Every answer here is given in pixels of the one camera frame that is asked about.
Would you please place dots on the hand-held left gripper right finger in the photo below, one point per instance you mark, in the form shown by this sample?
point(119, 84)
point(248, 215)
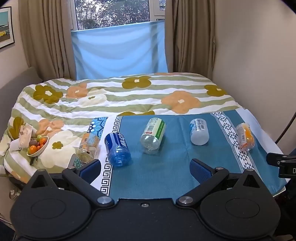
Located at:
point(198, 170)

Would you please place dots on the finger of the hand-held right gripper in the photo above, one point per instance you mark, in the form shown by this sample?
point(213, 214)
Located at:
point(274, 159)

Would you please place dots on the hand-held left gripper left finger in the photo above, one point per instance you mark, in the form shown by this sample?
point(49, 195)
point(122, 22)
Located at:
point(90, 169)

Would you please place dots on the clear cup yellow label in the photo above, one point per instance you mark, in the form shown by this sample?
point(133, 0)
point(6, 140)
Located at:
point(89, 146)

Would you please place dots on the clear cup blue label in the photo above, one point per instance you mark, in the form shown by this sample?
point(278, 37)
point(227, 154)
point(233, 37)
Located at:
point(116, 148)

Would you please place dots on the clear cup orange label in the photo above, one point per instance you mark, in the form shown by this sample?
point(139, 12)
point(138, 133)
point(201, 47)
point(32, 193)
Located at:
point(245, 136)

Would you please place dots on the clear cup green label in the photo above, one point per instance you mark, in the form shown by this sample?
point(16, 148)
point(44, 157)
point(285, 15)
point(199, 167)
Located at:
point(153, 134)

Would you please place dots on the teal patterned table mat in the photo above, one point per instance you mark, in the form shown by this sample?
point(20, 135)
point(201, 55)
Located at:
point(171, 166)

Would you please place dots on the white frosted bottle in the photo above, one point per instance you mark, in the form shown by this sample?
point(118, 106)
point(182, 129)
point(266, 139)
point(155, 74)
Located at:
point(198, 132)

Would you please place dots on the white fruit bowl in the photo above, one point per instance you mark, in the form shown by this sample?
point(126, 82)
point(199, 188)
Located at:
point(45, 146)

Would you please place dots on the orange tomato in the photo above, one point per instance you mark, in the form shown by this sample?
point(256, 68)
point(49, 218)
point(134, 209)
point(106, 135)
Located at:
point(32, 149)

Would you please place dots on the purple plum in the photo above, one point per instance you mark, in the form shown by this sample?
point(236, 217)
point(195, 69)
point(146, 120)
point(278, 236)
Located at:
point(33, 142)

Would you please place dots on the white snack packet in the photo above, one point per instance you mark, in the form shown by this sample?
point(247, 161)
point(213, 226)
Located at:
point(24, 135)

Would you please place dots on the floral striped blanket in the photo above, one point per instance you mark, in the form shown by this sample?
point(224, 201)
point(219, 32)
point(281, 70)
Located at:
point(129, 99)

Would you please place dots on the grey headboard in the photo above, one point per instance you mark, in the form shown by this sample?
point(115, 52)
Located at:
point(16, 83)

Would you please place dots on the light blue window cloth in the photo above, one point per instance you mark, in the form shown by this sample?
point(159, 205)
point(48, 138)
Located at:
point(118, 51)

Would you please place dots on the beige curtain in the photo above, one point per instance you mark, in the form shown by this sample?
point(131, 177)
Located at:
point(48, 39)
point(192, 34)

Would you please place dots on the window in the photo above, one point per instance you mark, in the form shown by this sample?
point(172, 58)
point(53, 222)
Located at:
point(111, 12)

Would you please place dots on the framed wall picture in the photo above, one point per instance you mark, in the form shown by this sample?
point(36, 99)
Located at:
point(5, 26)

